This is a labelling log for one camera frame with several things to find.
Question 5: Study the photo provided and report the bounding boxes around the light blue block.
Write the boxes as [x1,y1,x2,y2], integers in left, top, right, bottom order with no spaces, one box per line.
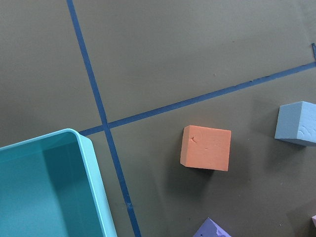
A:
[275,101,316,147]

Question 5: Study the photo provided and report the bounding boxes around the teal plastic bin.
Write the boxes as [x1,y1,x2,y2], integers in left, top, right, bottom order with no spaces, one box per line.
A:
[0,128,117,237]

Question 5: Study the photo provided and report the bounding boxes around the orange foam block left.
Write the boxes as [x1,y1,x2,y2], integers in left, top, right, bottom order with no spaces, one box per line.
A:
[180,125,232,171]

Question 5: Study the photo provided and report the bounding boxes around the pink foam block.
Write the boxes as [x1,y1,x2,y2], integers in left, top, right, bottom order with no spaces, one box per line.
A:
[311,215,316,227]

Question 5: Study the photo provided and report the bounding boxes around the purple foam block left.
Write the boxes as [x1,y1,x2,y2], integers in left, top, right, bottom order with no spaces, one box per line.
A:
[193,218,231,237]

